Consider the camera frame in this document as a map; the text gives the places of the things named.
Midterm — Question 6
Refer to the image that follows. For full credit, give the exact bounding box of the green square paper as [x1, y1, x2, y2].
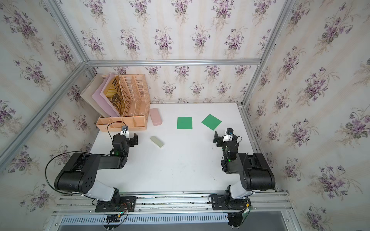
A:
[177, 117, 193, 130]
[201, 114, 222, 131]

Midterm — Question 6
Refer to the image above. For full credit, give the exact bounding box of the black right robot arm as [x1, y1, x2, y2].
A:
[213, 128, 276, 201]

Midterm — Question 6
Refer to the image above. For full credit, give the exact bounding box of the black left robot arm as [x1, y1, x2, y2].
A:
[52, 131, 138, 205]

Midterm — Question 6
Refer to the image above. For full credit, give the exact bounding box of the pale green stapler case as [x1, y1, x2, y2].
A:
[150, 136, 164, 148]

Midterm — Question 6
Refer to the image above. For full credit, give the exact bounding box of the peach plastic file organizer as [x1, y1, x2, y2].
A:
[96, 74, 150, 132]

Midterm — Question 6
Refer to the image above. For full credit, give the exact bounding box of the yellow black patterned book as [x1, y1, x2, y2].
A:
[103, 75, 125, 116]

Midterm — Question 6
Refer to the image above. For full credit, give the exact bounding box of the pink folder board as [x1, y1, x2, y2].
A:
[92, 73, 120, 117]

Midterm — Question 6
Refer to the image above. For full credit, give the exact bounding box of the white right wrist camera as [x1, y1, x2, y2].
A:
[223, 128, 234, 142]

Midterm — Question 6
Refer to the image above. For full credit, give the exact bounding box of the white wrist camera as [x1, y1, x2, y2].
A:
[119, 125, 130, 138]
[223, 128, 234, 142]

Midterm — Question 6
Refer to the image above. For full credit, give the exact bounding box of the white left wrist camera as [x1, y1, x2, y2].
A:
[119, 125, 130, 138]

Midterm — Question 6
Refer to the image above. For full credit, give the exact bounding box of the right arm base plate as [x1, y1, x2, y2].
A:
[208, 193, 251, 211]

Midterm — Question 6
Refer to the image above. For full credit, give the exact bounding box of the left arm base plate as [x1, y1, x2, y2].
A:
[95, 196, 137, 213]

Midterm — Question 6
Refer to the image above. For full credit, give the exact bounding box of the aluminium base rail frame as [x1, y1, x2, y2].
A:
[44, 190, 301, 231]

